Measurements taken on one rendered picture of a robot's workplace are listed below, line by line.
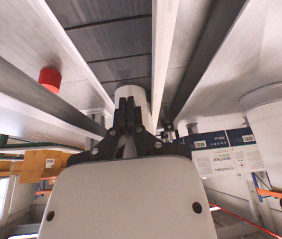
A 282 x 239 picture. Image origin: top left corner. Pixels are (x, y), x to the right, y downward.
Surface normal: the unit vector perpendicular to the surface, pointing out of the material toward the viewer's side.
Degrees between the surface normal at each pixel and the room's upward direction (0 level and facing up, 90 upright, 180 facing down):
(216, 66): 0
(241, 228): 90
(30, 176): 99
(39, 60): 0
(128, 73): 0
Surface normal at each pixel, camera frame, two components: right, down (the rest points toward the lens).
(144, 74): 0.09, 0.94
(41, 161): -0.03, -0.33
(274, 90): -0.45, -0.25
